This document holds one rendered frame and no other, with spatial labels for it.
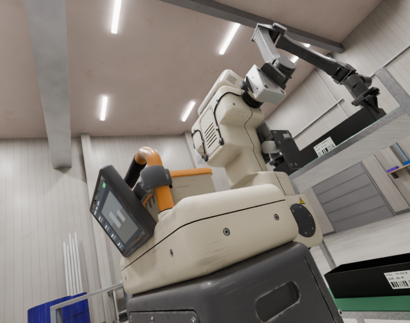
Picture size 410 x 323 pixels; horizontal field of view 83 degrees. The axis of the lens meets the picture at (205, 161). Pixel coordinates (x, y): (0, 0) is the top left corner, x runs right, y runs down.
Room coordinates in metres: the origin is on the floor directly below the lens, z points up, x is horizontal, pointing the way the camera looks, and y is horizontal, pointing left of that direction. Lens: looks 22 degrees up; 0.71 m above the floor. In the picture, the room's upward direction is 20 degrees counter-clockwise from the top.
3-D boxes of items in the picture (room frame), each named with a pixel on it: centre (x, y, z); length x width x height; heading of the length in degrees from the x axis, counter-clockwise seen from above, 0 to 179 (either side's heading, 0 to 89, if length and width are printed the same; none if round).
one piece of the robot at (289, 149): (0.88, -0.21, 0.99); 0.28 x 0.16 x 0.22; 37
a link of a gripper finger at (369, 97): (0.95, -0.76, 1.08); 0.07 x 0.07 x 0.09; 37
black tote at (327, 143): (1.17, -0.60, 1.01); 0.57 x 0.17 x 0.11; 37
